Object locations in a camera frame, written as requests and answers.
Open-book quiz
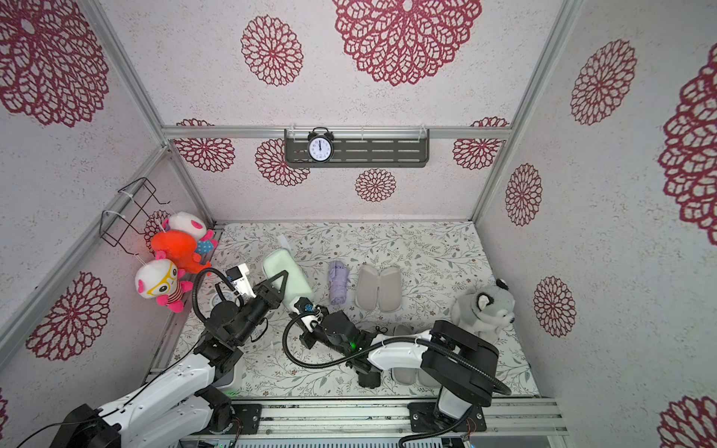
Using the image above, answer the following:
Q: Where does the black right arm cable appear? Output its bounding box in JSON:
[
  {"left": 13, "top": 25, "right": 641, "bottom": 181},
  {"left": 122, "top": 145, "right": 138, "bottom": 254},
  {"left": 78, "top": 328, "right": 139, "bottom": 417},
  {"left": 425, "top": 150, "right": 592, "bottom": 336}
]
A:
[{"left": 281, "top": 310, "right": 513, "bottom": 448}]

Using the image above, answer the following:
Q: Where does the grey husky plush toy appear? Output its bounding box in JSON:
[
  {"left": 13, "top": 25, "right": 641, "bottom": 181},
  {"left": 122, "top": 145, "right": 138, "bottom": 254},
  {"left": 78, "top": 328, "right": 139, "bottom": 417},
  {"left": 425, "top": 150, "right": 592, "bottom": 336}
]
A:
[{"left": 450, "top": 279, "right": 515, "bottom": 345}]

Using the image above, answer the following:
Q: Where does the black alarm clock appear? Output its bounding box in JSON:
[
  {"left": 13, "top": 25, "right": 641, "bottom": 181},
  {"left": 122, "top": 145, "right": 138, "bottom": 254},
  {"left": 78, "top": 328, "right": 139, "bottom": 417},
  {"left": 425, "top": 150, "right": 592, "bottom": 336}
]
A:
[{"left": 307, "top": 127, "right": 334, "bottom": 164}]

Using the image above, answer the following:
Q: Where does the orange plush toy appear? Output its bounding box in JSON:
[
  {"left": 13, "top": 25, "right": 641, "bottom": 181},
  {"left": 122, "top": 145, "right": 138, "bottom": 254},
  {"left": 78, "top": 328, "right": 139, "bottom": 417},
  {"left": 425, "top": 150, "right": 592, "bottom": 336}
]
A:
[{"left": 150, "top": 231, "right": 211, "bottom": 274}]

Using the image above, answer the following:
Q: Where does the white pink plush doll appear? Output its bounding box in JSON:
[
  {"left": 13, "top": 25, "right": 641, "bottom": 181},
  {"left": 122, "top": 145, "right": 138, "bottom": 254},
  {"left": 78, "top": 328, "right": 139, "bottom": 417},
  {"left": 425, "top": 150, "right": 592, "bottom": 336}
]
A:
[{"left": 161, "top": 212, "right": 218, "bottom": 256}]

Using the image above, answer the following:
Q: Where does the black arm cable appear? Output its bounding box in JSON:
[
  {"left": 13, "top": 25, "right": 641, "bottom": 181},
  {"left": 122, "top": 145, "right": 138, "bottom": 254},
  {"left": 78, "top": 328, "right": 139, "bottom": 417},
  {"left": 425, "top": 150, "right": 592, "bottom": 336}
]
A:
[
  {"left": 281, "top": 310, "right": 513, "bottom": 448},
  {"left": 16, "top": 267, "right": 270, "bottom": 448}
]

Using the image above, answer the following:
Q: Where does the purple folded umbrella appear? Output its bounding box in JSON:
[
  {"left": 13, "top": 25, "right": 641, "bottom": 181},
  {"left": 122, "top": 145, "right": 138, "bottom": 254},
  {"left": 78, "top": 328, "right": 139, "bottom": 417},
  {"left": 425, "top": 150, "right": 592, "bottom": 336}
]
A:
[{"left": 328, "top": 261, "right": 350, "bottom": 305}]

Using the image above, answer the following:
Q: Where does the striped plush doll with glasses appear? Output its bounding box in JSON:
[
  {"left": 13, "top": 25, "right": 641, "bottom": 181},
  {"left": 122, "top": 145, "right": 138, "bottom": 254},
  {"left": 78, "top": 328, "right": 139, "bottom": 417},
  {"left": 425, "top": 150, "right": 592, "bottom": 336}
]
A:
[{"left": 134, "top": 259, "right": 193, "bottom": 313}]

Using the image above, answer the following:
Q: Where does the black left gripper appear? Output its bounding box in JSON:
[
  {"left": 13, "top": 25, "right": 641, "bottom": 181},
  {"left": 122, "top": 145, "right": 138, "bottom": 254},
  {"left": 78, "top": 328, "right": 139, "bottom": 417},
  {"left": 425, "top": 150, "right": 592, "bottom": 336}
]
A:
[{"left": 236, "top": 271, "right": 289, "bottom": 347}]

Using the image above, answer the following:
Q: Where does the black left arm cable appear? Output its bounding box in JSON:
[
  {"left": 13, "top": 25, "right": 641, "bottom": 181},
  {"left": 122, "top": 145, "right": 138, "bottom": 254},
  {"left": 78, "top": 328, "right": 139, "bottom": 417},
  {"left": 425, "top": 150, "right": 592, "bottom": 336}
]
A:
[{"left": 16, "top": 267, "right": 270, "bottom": 448}]

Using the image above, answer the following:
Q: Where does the black wire basket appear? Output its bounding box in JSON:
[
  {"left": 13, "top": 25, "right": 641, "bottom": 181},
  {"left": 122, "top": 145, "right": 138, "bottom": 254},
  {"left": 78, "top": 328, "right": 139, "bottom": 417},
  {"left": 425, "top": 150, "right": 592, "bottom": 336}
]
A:
[{"left": 97, "top": 177, "right": 172, "bottom": 257}]

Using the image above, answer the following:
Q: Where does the mint green zippered umbrella case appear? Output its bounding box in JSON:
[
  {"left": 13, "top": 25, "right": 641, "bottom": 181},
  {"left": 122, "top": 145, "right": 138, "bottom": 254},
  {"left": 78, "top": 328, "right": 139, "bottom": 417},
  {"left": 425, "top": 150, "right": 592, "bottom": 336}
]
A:
[{"left": 263, "top": 248, "right": 315, "bottom": 314}]

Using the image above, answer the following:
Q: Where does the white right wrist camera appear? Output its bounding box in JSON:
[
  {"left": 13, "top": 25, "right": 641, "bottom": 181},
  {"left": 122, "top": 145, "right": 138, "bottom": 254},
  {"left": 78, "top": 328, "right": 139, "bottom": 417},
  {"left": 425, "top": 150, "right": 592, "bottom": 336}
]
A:
[{"left": 294, "top": 297, "right": 329, "bottom": 332}]

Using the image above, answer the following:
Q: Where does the grey wall shelf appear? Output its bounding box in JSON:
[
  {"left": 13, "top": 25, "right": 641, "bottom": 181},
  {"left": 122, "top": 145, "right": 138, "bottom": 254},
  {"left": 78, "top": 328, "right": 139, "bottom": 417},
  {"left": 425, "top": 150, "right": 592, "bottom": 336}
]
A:
[{"left": 284, "top": 129, "right": 431, "bottom": 169}]

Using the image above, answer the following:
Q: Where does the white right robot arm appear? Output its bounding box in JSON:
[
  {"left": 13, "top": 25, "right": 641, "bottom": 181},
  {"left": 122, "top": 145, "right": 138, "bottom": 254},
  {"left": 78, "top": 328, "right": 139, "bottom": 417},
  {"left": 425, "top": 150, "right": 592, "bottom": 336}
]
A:
[{"left": 282, "top": 307, "right": 512, "bottom": 419}]

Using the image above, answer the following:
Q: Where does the white table alarm clock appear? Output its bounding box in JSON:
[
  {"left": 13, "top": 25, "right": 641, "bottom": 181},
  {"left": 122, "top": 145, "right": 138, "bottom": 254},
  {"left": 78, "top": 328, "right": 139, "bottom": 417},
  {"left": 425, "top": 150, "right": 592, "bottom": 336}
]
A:
[{"left": 210, "top": 293, "right": 233, "bottom": 309}]

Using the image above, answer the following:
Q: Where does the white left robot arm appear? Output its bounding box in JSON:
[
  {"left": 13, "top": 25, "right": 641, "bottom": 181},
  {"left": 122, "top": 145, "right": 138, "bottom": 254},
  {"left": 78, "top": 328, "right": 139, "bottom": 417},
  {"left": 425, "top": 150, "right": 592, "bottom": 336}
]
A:
[{"left": 51, "top": 269, "right": 294, "bottom": 447}]

